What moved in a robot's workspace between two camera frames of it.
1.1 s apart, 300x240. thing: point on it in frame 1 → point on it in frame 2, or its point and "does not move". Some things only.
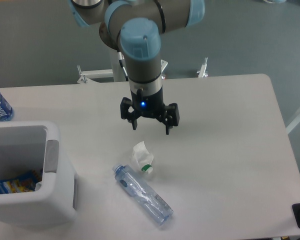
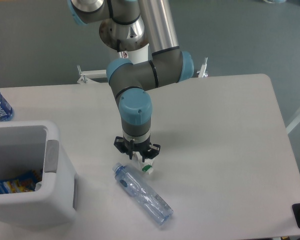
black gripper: (148, 106) → (128, 148)
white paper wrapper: (143, 157) does not move
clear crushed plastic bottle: (134, 186) does not move
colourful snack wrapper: (26, 182) does not move
